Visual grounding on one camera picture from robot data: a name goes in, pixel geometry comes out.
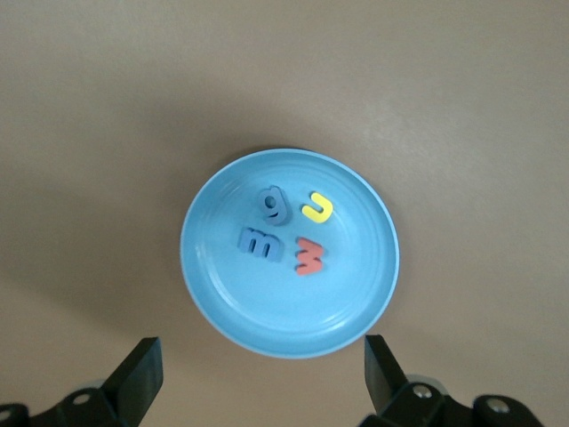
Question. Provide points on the yellow foam letter n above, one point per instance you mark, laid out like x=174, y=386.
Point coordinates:
x=318, y=216

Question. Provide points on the blue foam letter m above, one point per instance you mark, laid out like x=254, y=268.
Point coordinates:
x=262, y=236

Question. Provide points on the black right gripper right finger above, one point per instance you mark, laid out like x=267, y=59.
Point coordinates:
x=384, y=387

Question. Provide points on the brown table cover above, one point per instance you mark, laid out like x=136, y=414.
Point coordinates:
x=89, y=133

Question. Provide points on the red foam small w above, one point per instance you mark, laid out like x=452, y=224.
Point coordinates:
x=306, y=267

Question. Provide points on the blue foam letter g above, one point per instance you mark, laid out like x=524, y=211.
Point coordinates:
x=279, y=214

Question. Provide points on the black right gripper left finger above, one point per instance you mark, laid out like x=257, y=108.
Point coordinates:
x=133, y=382

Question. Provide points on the blue plate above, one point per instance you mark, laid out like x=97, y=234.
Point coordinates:
x=275, y=311

